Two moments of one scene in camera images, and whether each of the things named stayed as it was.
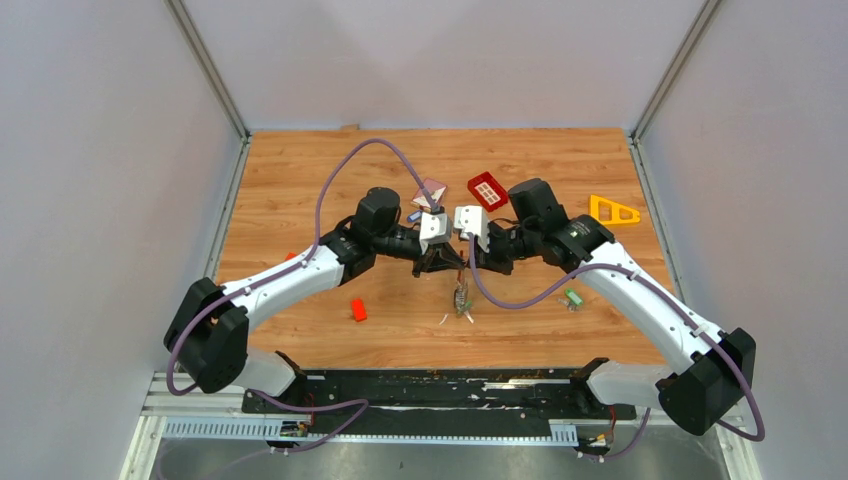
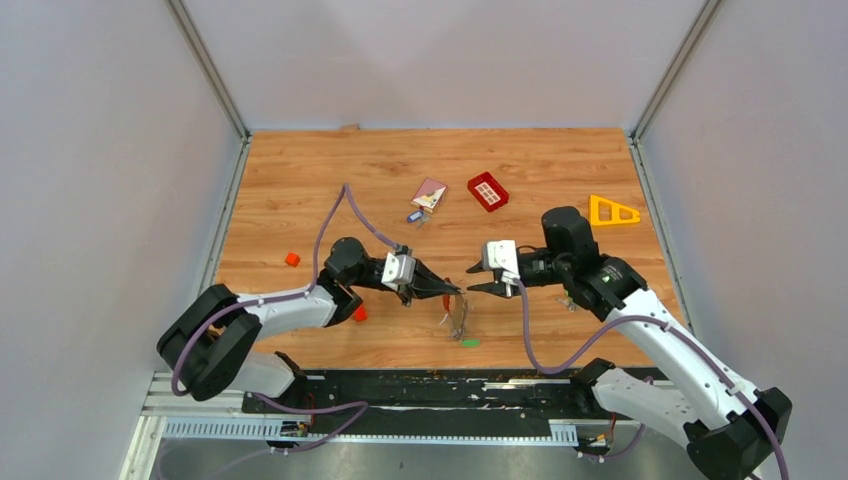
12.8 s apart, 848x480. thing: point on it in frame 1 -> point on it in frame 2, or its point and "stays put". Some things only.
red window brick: (488, 191) stays put
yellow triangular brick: (608, 212) stays put
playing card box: (436, 191) stays put
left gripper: (447, 262) -> (426, 284)
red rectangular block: (358, 309) stays put
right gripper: (490, 261) -> (499, 288)
